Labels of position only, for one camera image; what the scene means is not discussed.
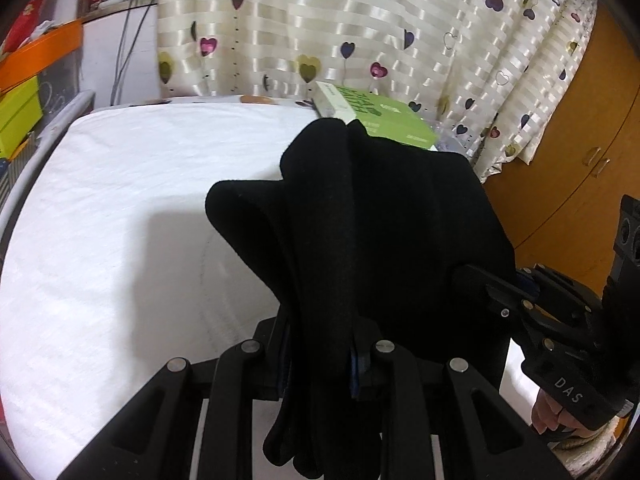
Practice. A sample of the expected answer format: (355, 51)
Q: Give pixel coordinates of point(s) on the red colourful packet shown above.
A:
(20, 25)

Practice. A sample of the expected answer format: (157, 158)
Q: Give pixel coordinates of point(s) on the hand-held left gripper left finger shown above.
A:
(275, 375)

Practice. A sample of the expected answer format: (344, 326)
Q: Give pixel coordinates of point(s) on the clear plastic bag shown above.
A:
(450, 137)

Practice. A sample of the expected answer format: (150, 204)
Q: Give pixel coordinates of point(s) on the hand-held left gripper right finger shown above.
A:
(356, 370)

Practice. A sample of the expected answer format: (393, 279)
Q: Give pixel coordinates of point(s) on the orange box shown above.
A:
(45, 47)

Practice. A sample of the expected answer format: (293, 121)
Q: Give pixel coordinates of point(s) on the black pants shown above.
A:
(400, 220)

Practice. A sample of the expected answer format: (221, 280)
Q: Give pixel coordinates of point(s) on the dark glass panel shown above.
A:
(57, 85)

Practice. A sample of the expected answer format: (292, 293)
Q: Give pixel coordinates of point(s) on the heart-print striped curtain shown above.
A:
(350, 25)

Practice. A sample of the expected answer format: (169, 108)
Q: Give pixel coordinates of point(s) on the wooden wardrobe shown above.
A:
(560, 160)

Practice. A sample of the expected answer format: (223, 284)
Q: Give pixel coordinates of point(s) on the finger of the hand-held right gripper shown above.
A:
(570, 300)
(500, 300)

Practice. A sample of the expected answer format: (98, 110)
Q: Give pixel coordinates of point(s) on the yellow-green box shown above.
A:
(20, 115)

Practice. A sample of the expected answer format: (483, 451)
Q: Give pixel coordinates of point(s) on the person's right hand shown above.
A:
(547, 415)

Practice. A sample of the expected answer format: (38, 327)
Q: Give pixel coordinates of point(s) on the green cardboard box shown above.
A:
(395, 115)

